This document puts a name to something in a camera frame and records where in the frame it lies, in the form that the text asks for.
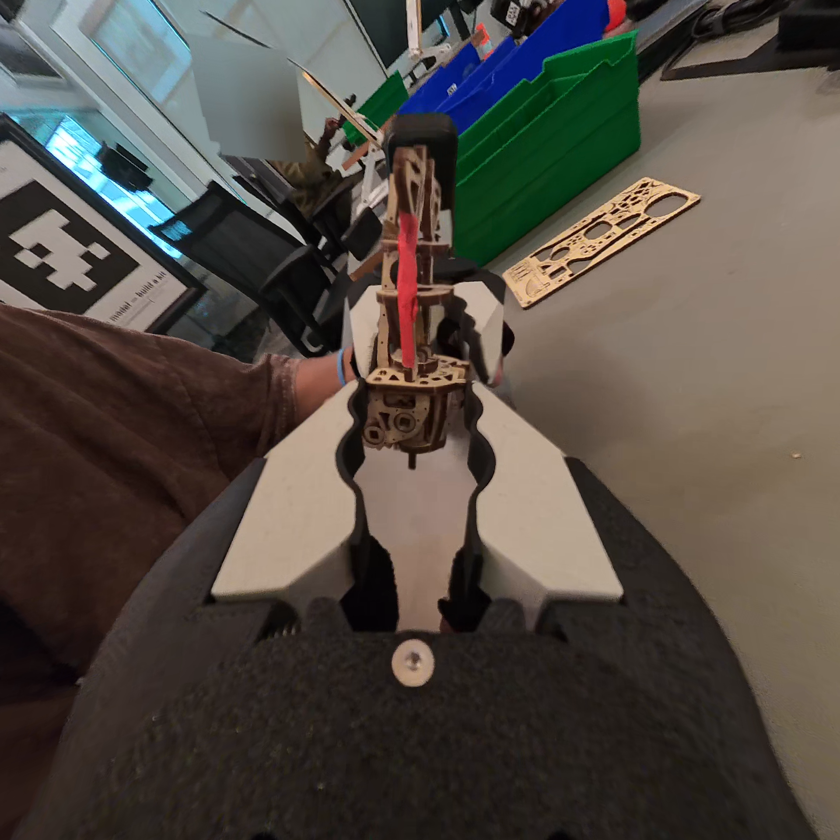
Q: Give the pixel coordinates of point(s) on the black office chair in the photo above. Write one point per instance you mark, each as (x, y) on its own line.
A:
(229, 243)
(348, 216)

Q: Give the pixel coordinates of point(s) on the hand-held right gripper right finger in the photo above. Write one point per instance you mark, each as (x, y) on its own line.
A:
(544, 525)

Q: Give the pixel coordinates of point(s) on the person's left forearm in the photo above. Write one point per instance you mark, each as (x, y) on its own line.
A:
(131, 426)

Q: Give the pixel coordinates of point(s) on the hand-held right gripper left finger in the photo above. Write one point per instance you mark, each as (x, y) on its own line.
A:
(289, 525)

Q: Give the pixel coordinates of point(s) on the blue wristband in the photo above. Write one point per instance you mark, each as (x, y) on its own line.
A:
(342, 371)

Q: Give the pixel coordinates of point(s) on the blue plastic storage bin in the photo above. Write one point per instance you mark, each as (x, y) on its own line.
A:
(439, 82)
(538, 52)

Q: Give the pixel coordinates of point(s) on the thin wooden board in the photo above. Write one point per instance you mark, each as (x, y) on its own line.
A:
(341, 105)

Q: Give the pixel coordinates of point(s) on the laser-cut wooden part sheet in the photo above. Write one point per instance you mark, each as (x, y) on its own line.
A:
(686, 195)

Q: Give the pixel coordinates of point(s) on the wooden model assembly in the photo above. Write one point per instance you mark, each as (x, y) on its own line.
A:
(394, 394)

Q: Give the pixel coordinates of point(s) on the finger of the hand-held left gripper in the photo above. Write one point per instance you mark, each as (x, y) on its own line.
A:
(362, 334)
(489, 321)

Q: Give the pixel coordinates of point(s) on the black equipment frame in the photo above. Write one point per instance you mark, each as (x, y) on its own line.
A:
(807, 39)

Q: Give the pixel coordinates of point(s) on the black framed tag sign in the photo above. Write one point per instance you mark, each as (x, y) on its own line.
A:
(59, 256)

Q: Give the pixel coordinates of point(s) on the green plastic storage bin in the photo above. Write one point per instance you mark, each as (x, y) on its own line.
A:
(380, 105)
(512, 124)
(558, 164)

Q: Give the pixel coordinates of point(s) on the red rubber band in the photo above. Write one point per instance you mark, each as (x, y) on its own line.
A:
(408, 275)

